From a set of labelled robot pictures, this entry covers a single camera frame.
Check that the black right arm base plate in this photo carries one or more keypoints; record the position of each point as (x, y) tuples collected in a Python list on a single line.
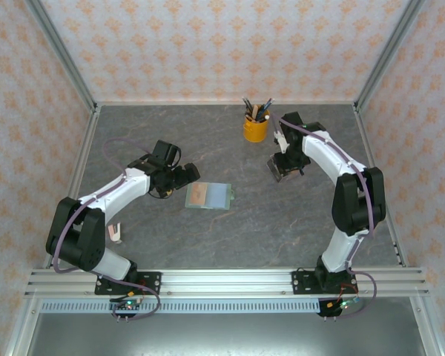
[(300, 283)]

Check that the aluminium back rail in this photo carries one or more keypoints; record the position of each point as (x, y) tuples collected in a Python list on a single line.
[(170, 103)]

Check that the tan wooden stick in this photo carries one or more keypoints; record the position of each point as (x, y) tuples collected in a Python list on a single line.
[(256, 112)]

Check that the yellow pen cup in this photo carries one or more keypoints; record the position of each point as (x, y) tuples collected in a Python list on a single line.
[(256, 131)]

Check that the wooden card box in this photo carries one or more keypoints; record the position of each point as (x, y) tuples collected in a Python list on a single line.
[(274, 170)]

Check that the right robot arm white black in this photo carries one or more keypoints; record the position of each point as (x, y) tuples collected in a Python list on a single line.
[(359, 200)]

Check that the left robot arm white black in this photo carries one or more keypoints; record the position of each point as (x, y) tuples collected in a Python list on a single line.
[(78, 237)]

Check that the blue pen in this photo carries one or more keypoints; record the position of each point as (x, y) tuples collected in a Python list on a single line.
[(267, 108)]

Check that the aluminium side rail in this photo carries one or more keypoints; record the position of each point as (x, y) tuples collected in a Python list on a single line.
[(369, 148), (74, 185)]

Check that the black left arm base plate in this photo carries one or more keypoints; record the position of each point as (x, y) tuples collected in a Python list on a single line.
[(152, 282)]

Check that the dark pen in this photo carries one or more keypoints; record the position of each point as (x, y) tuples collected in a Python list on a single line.
[(247, 107)]

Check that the aluminium corner post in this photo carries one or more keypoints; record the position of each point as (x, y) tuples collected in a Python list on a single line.
[(389, 48), (59, 48)]

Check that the aluminium front rail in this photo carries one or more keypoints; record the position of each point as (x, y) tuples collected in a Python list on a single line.
[(226, 283)]

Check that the white tipped pen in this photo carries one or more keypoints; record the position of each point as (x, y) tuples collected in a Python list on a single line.
[(267, 116)]

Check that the green card holder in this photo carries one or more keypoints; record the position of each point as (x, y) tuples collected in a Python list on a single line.
[(219, 196)]

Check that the grey metal shelf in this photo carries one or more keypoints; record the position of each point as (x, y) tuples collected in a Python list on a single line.
[(226, 337)]

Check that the orange credit card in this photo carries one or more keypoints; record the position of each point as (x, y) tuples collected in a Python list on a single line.
[(199, 194)]

